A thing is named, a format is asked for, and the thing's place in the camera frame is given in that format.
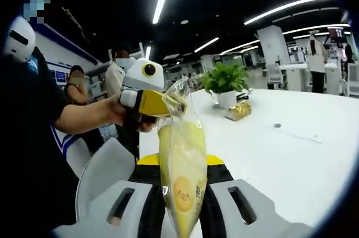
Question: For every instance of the person's left hand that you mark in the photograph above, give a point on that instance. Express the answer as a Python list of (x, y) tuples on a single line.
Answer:
[(113, 110)]

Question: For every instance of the gold foil packet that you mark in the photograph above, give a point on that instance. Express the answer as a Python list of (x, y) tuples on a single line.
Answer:
[(239, 111)]

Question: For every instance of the blue white wall board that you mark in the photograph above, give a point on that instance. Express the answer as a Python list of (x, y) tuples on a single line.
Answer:
[(57, 73)]

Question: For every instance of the round yellow silicone block bagged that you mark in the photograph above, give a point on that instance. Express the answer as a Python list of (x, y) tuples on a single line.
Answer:
[(182, 151)]

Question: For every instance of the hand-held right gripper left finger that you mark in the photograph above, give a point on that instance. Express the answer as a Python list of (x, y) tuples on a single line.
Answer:
[(98, 226)]

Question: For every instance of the person's black shirt torso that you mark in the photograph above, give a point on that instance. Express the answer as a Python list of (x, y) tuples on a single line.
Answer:
[(28, 142)]

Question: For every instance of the white counter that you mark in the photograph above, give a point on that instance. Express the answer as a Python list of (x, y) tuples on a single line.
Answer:
[(297, 76)]

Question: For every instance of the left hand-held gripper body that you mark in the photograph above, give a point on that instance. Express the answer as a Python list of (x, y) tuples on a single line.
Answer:
[(140, 76)]

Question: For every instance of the grey mesh office chair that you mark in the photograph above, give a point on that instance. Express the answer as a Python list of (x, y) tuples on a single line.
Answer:
[(112, 159)]

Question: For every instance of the small hanging screen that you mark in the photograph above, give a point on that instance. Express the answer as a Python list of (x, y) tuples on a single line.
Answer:
[(336, 33)]

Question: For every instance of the small black object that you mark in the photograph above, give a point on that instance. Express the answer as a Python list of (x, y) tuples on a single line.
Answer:
[(243, 96)]

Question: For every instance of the white chest-worn device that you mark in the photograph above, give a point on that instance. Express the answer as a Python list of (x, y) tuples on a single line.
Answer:
[(18, 38)]

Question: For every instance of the white office chair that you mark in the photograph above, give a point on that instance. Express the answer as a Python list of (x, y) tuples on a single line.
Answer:
[(275, 76)]

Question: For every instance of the green plant in white pot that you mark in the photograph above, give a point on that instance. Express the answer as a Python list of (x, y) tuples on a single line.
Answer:
[(224, 80)]

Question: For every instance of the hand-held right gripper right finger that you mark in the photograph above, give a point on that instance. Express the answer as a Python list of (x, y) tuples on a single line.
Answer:
[(276, 221)]

